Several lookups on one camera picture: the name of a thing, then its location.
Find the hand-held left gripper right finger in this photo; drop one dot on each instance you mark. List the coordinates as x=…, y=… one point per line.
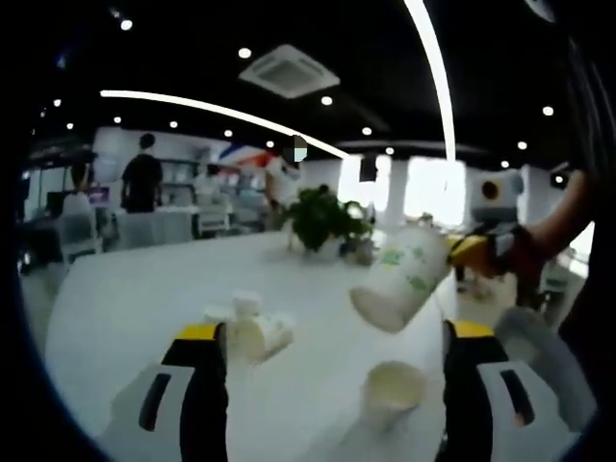
x=462, y=414

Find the long curved ceiling light strip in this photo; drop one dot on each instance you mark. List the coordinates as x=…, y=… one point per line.
x=192, y=102
x=435, y=72

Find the person's right hand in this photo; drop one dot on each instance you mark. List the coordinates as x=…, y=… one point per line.
x=522, y=255

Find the small clear vase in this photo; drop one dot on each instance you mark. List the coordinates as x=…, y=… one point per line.
x=361, y=254

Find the white table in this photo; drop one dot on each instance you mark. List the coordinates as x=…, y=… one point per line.
x=144, y=298

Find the white plant pot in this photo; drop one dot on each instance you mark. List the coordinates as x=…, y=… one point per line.
x=327, y=248

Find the person's dark striped top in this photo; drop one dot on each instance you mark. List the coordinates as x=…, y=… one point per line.
x=597, y=289

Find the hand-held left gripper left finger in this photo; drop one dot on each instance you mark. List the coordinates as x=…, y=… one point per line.
x=204, y=409

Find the white office chair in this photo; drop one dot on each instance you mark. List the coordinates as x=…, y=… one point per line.
x=214, y=216
x=79, y=226

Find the black hanging screen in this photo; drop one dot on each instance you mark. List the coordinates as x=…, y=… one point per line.
x=368, y=167

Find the ceiling air vent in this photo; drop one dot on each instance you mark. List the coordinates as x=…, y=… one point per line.
x=289, y=71

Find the green leafy plant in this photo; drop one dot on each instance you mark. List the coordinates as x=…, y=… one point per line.
x=317, y=216

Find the group of round ceiling spotlights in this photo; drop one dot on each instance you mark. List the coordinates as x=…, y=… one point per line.
x=244, y=53

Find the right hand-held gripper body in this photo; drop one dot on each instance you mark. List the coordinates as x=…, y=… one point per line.
x=498, y=197

